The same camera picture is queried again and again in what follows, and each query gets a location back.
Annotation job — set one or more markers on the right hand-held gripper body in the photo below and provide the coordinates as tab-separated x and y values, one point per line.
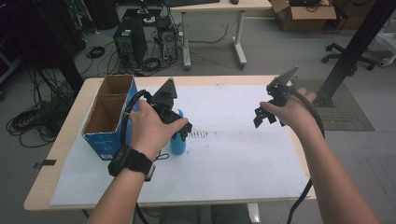
279	90

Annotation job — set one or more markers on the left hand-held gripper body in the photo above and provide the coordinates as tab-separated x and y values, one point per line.
166	102

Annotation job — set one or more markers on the blue plastic bottle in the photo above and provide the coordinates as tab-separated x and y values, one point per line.
178	146

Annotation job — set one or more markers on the blue cardboard box with divider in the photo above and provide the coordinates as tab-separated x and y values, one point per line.
106	115

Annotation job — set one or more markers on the person's right hand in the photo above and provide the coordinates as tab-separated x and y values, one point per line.
292	113

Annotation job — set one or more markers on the person's left hand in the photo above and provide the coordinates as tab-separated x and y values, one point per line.
149	127

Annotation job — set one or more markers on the white paper sheet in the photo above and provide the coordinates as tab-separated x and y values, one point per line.
236	155

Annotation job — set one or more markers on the open computer case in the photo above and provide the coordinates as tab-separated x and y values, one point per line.
166	39

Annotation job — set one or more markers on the dark grey floor mat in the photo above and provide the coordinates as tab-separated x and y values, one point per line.
345	115

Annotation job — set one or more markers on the black computer tower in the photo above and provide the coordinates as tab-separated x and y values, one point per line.
129	42

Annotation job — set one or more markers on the black office chair base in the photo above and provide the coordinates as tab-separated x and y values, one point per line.
348	56

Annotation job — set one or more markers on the open brown cardboard box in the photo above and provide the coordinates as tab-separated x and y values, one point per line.
306	17

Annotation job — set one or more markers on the black metal stand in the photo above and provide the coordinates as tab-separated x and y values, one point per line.
355	53

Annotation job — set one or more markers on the white table leg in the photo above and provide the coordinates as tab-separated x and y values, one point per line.
253	214

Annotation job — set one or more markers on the black computer mouse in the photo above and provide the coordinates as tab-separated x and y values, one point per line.
234	1

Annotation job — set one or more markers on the black keyboard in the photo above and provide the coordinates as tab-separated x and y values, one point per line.
191	2

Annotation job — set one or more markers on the white desk with wooden top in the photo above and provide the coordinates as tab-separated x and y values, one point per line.
218	5

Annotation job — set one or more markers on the black tape strip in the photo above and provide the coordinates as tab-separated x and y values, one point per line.
46	162

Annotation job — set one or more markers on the black curtain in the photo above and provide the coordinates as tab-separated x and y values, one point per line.
40	34

